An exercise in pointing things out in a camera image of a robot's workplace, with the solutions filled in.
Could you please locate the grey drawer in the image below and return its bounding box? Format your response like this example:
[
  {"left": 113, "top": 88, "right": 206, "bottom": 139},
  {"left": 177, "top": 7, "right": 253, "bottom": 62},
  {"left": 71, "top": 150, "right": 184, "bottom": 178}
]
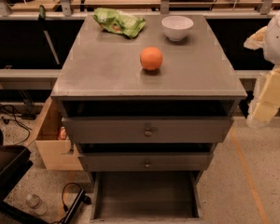
[
  {"left": 91, "top": 171, "right": 203, "bottom": 224},
  {"left": 62, "top": 117, "right": 233, "bottom": 144},
  {"left": 78, "top": 152, "right": 213, "bottom": 172}
]

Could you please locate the white bowl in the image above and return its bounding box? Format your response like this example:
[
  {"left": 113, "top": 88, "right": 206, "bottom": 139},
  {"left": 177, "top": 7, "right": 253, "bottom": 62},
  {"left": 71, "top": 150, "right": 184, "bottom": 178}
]
[{"left": 161, "top": 16, "right": 194, "bottom": 41}]

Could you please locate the small orange can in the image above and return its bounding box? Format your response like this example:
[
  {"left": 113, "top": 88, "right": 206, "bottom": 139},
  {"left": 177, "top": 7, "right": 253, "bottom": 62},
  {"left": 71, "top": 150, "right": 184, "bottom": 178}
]
[{"left": 58, "top": 127, "right": 67, "bottom": 140}]

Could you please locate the black power strip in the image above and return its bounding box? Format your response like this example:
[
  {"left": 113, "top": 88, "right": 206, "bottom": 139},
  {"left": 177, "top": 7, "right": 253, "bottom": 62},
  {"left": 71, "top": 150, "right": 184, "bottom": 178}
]
[{"left": 62, "top": 189, "right": 91, "bottom": 224}]

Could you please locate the black floor cable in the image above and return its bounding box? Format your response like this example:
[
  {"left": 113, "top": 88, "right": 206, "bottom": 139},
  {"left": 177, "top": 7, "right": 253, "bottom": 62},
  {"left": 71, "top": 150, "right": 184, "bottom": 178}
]
[{"left": 0, "top": 87, "right": 33, "bottom": 146}]

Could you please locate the grey bottom drawer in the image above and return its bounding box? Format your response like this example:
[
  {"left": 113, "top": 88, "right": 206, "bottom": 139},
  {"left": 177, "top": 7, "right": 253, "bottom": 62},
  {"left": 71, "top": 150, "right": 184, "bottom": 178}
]
[{"left": 91, "top": 171, "right": 203, "bottom": 224}]

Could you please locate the clear plastic bottle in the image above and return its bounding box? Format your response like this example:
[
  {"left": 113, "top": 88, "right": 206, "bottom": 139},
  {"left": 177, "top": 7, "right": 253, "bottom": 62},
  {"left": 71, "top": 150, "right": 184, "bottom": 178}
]
[{"left": 26, "top": 194, "right": 48, "bottom": 216}]

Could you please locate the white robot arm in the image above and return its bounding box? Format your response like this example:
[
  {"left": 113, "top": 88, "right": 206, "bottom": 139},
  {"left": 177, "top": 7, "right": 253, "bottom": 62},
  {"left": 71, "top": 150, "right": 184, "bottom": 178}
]
[{"left": 244, "top": 10, "right": 280, "bottom": 128}]

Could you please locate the orange fruit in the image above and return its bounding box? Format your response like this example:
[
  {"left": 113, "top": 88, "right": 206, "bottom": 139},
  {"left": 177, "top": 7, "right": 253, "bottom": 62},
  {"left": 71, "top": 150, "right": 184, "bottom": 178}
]
[{"left": 140, "top": 47, "right": 163, "bottom": 71}]

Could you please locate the wooden box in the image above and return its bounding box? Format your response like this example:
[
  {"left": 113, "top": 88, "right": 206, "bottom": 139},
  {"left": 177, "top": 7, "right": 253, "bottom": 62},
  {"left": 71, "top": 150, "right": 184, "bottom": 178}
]
[{"left": 35, "top": 98, "right": 82, "bottom": 171}]

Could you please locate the grey top drawer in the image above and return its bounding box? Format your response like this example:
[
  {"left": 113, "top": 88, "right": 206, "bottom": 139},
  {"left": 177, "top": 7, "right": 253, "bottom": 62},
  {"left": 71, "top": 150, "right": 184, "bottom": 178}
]
[{"left": 62, "top": 117, "right": 233, "bottom": 144}]

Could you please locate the grey middle drawer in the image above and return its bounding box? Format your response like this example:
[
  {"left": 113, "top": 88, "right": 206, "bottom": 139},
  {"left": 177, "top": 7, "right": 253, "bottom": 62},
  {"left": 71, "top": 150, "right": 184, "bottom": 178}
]
[{"left": 78, "top": 152, "right": 213, "bottom": 172}]

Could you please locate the grey drawer cabinet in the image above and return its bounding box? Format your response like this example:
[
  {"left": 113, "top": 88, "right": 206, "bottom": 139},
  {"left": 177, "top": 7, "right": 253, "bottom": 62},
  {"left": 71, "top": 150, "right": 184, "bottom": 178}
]
[{"left": 50, "top": 14, "right": 248, "bottom": 185}]

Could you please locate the green chip bag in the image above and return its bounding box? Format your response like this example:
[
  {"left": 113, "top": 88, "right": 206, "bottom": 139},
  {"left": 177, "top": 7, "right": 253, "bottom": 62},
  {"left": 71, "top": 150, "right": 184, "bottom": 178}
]
[{"left": 93, "top": 7, "right": 146, "bottom": 39}]

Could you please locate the black chair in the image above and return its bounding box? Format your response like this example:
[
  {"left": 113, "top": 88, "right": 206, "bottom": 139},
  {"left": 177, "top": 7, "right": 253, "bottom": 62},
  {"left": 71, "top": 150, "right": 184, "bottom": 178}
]
[{"left": 0, "top": 130, "right": 48, "bottom": 224}]

